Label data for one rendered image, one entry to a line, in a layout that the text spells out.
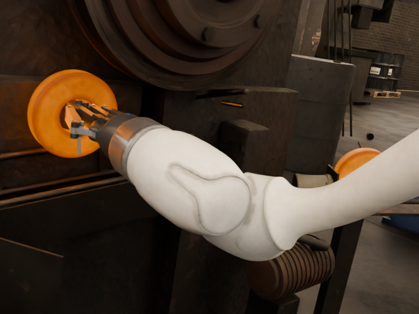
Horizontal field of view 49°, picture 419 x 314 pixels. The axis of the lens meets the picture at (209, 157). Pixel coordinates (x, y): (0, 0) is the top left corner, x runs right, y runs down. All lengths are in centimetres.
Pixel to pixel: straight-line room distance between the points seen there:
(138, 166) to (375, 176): 27
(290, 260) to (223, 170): 63
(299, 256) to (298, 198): 52
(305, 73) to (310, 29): 166
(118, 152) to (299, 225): 26
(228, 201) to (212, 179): 3
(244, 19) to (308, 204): 40
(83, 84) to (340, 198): 47
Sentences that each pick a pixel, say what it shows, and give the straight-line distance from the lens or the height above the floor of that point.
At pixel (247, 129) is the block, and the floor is 80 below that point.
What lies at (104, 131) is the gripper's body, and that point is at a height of 85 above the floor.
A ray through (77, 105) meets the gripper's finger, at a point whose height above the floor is 85.
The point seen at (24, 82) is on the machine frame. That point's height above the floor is 87.
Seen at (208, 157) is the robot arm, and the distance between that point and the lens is 51.
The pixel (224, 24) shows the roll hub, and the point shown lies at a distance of 84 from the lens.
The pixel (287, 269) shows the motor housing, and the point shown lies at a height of 51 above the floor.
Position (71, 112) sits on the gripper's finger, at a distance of 74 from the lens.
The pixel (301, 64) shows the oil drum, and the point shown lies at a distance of 356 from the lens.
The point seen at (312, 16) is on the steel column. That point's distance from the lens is 516.
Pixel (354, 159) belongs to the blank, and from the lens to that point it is 115.
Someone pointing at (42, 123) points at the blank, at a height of 82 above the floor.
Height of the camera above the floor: 101
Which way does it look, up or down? 16 degrees down
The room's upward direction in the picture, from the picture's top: 9 degrees clockwise
